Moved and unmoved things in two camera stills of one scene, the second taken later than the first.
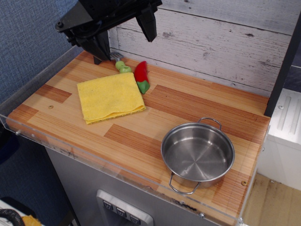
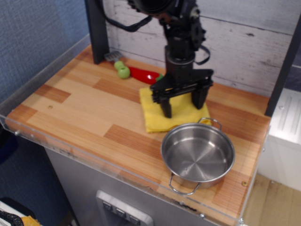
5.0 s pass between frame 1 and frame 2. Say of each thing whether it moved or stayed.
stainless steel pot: stayed
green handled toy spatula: stayed
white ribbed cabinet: stayed
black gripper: moved
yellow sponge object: stayed
